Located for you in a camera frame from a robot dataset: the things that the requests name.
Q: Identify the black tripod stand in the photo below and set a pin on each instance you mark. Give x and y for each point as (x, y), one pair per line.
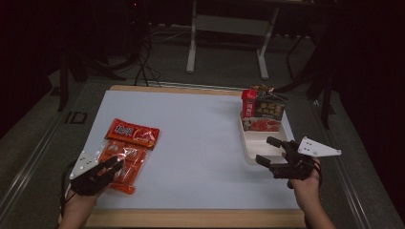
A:
(324, 79)

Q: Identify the red and black food packet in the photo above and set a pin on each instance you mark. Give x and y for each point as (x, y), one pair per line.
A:
(262, 111)

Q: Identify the orange clear-window snack bag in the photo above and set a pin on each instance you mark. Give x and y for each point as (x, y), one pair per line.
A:
(132, 135)

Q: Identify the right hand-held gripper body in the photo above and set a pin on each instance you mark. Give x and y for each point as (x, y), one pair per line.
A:
(315, 149)

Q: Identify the gold food packet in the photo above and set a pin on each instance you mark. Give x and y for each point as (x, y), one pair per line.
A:
(261, 88)

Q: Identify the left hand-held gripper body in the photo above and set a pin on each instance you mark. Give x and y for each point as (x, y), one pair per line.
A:
(84, 167)

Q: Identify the white table mat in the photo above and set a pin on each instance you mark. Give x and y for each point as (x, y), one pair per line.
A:
(197, 143)

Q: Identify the person's left hand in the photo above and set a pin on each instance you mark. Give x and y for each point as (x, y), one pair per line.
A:
(81, 202)

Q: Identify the black metal stand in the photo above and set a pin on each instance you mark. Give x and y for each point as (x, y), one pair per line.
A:
(63, 79)

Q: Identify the white metal stand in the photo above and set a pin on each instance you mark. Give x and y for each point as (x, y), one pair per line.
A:
(229, 25)

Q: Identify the white divided plastic box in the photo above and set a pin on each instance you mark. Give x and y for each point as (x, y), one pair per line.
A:
(258, 146)

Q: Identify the person's right hand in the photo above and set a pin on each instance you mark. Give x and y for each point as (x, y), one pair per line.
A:
(305, 191)

